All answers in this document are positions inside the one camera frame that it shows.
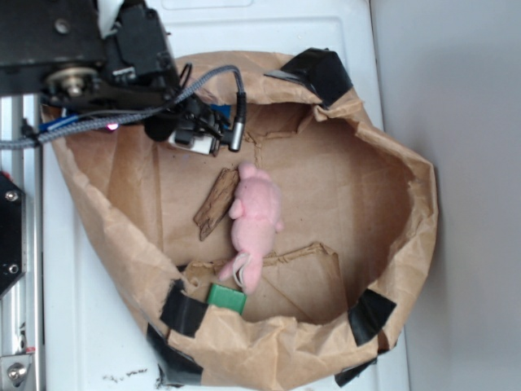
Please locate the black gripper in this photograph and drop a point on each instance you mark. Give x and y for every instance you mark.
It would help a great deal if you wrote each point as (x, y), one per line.
(191, 125)

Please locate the blue block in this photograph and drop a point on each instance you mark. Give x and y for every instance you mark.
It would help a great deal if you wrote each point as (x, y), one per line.
(224, 110)

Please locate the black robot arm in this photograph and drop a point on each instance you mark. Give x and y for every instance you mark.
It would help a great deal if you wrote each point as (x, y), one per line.
(57, 51)

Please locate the green block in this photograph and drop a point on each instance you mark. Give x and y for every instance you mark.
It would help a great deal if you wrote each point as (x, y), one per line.
(228, 298)

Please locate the brown wood piece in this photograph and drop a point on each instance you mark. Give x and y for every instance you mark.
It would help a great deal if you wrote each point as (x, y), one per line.
(217, 203)

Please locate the pink plush toy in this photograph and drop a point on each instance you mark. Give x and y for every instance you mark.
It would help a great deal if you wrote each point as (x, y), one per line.
(256, 214)

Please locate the brown paper bag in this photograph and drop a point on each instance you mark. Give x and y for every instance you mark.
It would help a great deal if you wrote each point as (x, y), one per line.
(297, 258)

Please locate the white plastic bin lid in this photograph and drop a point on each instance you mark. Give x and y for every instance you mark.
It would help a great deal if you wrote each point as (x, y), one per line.
(92, 339)

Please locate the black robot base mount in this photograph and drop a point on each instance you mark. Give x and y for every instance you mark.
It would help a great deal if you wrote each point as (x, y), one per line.
(13, 237)

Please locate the aluminium rail with bracket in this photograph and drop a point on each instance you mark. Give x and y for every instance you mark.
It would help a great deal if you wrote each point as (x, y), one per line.
(22, 349)

